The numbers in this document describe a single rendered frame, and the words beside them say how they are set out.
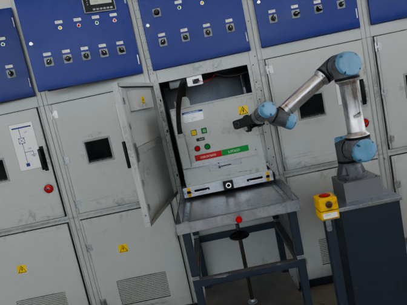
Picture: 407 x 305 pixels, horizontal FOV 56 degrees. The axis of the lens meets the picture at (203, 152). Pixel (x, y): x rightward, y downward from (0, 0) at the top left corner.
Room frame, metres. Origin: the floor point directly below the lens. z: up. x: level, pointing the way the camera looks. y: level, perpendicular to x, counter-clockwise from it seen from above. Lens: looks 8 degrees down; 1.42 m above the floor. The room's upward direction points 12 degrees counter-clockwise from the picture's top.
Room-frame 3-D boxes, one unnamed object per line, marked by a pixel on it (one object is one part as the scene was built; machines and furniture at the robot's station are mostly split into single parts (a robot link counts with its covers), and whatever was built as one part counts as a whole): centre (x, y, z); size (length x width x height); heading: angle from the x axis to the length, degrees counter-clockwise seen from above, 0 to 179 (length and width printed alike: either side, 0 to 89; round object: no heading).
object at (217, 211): (2.16, -0.11, 0.82); 0.68 x 0.62 x 0.06; 179
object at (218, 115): (2.23, -0.10, 1.15); 0.48 x 0.01 x 0.48; 89
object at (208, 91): (2.89, -0.11, 1.18); 0.78 x 0.69 x 0.79; 179
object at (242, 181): (2.25, -0.10, 0.90); 0.54 x 0.05 x 0.06; 89
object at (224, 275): (2.16, -0.11, 0.46); 0.64 x 0.58 x 0.66; 179
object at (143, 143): (2.21, 0.31, 1.21); 0.63 x 0.07 x 0.74; 169
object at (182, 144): (2.16, 0.11, 1.14); 0.08 x 0.05 x 0.17; 179
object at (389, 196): (1.99, -0.76, 0.74); 0.32 x 0.32 x 0.02; 88
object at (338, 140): (2.00, -0.75, 1.02); 0.13 x 0.12 x 0.14; 4
